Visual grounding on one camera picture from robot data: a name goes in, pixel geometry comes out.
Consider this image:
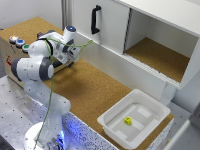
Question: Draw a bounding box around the white cabinet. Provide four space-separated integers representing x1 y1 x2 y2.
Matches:
71 0 200 108

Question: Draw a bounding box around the white sliding door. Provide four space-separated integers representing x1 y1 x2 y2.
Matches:
72 0 131 56

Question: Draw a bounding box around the yellow block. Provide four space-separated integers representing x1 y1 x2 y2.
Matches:
123 116 133 126

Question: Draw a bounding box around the black door handle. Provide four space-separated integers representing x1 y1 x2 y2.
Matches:
90 4 103 36

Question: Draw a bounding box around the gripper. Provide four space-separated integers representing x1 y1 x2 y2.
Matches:
53 41 82 65

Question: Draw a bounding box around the green button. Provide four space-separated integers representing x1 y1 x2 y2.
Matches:
21 44 32 55

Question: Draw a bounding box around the white plastic box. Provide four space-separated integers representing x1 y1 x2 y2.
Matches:
96 88 172 150

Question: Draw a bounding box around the green cable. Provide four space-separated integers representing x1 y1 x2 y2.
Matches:
33 37 94 150

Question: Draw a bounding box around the blue button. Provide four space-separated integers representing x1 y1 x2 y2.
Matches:
15 38 26 48

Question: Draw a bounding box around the red button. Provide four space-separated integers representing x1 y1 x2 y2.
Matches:
8 34 19 45

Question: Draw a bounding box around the wooden drawer box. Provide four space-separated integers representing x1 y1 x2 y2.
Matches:
0 16 75 90

